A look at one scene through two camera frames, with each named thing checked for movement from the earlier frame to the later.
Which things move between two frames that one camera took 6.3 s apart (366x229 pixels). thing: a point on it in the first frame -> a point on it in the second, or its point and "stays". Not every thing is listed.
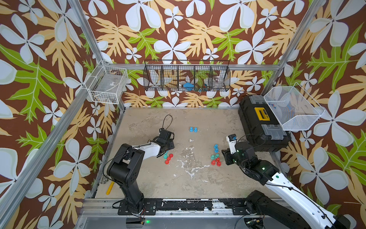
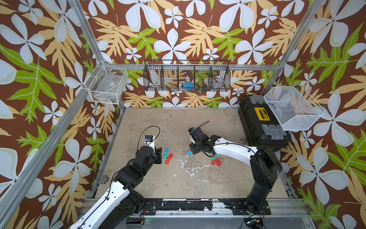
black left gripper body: [170, 145] -> [154, 158]
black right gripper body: [229, 158] -> [195, 147]
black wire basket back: [187, 76] stays
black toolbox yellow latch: [259, 125] stays
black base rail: [239, 205] stays
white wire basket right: [293, 108] stays
